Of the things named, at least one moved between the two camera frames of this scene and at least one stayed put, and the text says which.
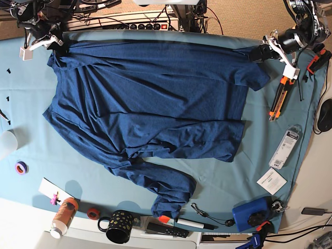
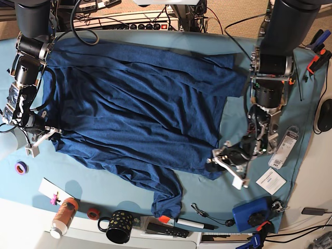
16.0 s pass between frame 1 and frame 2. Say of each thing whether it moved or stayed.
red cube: stayed
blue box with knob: stayed
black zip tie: stayed
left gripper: moved
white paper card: stayed
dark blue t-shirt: moved
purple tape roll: stayed
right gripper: moved
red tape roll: stayed
